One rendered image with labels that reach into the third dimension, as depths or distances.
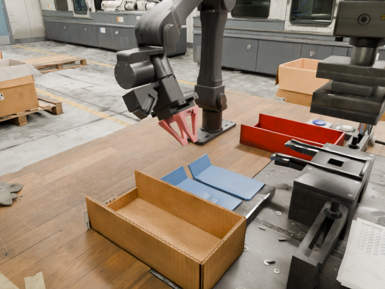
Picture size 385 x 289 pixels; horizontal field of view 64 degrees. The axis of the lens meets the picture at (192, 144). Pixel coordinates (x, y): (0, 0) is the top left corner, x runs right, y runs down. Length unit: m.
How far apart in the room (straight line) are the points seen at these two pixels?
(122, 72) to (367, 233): 0.51
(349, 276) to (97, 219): 0.40
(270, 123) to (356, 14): 0.50
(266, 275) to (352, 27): 0.40
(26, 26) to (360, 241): 11.64
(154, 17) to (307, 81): 2.37
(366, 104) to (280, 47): 5.10
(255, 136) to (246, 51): 5.10
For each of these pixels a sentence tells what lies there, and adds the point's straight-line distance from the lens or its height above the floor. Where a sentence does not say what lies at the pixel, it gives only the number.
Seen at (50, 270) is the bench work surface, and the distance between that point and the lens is 0.55.
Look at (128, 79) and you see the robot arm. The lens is 0.63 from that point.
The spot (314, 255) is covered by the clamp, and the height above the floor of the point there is 0.97.
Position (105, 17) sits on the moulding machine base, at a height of 0.86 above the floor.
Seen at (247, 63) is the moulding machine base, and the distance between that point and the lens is 5.94.
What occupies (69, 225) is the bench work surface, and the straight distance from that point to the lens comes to 0.63.
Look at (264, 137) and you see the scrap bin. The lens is 0.85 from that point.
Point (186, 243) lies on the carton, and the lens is 0.54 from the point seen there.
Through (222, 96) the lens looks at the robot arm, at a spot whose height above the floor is 1.03.
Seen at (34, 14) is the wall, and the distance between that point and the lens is 11.96.
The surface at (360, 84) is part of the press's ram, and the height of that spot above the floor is 1.16.
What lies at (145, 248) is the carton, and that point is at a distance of 0.49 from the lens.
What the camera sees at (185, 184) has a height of 0.92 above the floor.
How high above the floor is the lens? 1.28
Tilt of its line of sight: 25 degrees down
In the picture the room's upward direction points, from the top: straight up
